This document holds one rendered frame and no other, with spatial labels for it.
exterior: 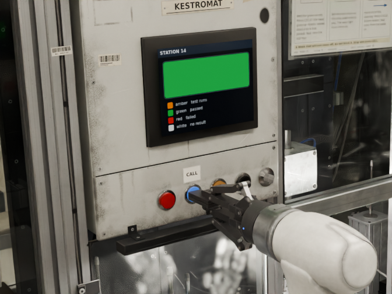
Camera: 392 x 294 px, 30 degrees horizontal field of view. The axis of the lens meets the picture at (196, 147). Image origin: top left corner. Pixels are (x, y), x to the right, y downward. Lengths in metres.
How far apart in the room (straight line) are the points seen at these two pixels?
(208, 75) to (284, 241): 0.39
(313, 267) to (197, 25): 0.53
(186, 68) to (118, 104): 0.14
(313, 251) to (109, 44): 0.50
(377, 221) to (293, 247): 0.96
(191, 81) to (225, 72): 0.08
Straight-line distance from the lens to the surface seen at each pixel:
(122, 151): 1.33
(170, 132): 1.35
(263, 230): 1.18
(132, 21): 1.31
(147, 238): 1.36
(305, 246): 1.10
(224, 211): 1.34
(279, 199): 1.58
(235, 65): 1.41
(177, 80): 1.34
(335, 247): 1.08
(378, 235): 2.08
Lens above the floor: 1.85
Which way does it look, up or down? 14 degrees down
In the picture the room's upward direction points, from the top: 2 degrees counter-clockwise
